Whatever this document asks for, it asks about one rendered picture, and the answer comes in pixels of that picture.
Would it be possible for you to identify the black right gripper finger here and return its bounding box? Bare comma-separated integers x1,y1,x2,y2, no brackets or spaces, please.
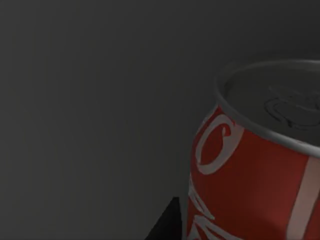
145,196,189,240

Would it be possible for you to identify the red and white can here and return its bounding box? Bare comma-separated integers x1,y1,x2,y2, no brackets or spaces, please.
186,59,320,240

